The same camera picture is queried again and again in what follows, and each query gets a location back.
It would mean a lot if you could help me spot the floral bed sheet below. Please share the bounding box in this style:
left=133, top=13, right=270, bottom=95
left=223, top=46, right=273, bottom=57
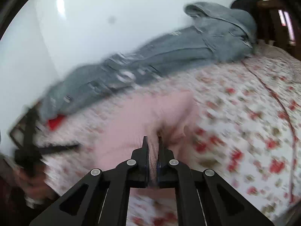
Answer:
left=37, top=44, right=300, bottom=225

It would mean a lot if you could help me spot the grey patterned quilt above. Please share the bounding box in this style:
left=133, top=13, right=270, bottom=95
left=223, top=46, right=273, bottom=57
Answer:
left=38, top=2, right=257, bottom=122

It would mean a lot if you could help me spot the red pillow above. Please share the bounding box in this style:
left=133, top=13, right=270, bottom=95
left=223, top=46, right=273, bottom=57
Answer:
left=46, top=115, right=66, bottom=131

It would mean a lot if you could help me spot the person's left hand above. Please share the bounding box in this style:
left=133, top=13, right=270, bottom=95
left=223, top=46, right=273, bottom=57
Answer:
left=13, top=162, right=59, bottom=209

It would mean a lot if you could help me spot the wooden headboard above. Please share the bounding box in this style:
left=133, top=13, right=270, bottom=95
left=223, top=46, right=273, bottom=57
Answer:
left=9, top=107, right=39, bottom=148

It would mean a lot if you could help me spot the pink knitted sweater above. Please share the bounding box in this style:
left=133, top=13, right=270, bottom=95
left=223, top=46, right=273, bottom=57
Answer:
left=94, top=91, right=198, bottom=199

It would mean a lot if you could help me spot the wooden footboard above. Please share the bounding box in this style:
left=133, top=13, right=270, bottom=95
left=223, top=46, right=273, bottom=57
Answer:
left=258, top=0, right=300, bottom=60

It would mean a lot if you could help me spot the black clothing pile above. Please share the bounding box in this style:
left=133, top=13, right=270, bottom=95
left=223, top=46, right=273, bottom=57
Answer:
left=231, top=0, right=276, bottom=43

